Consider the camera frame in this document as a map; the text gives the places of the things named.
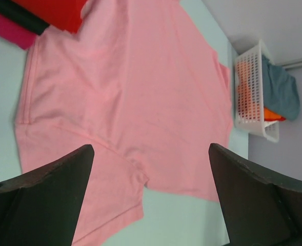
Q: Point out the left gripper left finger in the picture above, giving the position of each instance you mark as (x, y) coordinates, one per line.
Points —
(42, 207)

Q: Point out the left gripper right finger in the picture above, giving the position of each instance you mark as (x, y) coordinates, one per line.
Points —
(259, 206)

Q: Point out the pink t shirt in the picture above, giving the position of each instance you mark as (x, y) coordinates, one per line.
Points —
(140, 84)

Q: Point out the white t shirt in basket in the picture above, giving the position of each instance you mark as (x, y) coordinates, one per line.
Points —
(269, 123)

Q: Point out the orange t shirt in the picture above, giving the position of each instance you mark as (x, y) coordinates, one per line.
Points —
(271, 115)

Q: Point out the grey blue t shirt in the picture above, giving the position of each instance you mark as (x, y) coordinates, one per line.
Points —
(280, 91)

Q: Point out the white plastic basket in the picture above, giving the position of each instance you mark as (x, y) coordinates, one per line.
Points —
(248, 69)

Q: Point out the folded magenta t shirt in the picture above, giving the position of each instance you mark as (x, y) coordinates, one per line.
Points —
(15, 33)

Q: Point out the folded red t shirt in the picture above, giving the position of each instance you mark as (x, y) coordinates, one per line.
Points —
(63, 14)

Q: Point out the folded black t shirt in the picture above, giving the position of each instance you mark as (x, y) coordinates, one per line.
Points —
(23, 17)

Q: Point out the right aluminium corner post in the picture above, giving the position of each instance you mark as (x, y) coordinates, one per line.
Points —
(293, 64)

